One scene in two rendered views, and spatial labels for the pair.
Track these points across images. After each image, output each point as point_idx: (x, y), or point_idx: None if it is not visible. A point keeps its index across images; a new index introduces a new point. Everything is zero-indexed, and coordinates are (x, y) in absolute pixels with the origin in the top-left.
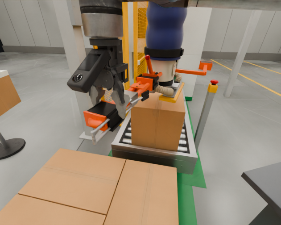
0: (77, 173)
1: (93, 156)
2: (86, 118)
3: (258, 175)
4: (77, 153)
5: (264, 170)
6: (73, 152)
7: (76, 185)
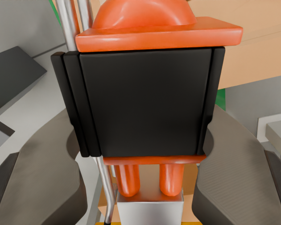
0: (248, 40)
1: (238, 79)
2: (209, 22)
3: None
4: (273, 72)
5: None
6: None
7: (239, 21)
